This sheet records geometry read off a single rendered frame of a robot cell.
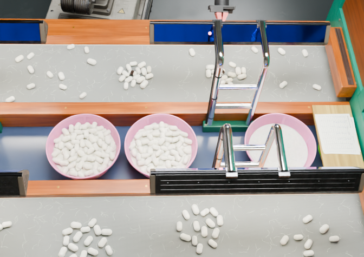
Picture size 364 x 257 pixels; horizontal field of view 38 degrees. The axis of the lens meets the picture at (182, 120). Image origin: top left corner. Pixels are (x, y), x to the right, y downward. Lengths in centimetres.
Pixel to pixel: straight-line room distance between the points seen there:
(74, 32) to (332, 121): 109
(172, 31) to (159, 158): 47
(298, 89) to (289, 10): 139
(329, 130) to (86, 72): 97
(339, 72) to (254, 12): 141
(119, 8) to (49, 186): 116
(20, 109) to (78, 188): 40
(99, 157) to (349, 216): 91
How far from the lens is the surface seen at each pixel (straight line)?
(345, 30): 223
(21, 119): 207
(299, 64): 224
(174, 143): 196
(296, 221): 188
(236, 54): 221
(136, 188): 184
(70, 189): 186
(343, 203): 196
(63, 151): 196
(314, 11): 352
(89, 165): 191
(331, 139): 202
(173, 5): 339
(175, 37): 180
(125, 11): 270
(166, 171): 148
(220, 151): 170
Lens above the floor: 244
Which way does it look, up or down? 58 degrees down
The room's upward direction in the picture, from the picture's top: 5 degrees clockwise
